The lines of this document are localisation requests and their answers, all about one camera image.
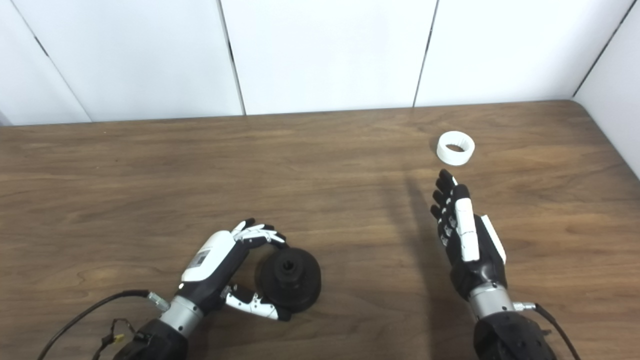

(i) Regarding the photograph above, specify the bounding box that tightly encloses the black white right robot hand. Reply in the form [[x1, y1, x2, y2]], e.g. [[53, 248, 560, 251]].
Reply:
[[430, 169, 507, 302]]

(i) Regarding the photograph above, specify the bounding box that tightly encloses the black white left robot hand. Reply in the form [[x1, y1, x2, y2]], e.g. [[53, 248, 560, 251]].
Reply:
[[176, 218, 292, 322]]

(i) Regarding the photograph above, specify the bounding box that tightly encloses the round black stepped part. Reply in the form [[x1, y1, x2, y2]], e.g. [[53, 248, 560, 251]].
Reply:
[[255, 247, 322, 314]]

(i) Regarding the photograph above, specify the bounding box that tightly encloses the white toothed ring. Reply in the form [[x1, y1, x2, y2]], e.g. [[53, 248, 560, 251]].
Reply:
[[436, 131, 476, 166]]

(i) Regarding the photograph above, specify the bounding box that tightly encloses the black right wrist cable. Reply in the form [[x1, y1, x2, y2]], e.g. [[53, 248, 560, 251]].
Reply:
[[514, 301, 582, 360]]

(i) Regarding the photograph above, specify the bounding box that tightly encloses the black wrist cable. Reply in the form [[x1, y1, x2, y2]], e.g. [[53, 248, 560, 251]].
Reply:
[[37, 289, 171, 360], [514, 301, 582, 360]]

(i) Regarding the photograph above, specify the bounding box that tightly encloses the thin wire with yellow connector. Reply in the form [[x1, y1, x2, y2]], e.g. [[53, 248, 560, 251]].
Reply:
[[92, 319, 151, 360]]

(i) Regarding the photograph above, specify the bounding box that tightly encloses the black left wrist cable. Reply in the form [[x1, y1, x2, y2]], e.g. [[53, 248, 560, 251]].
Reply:
[[37, 289, 171, 360]]

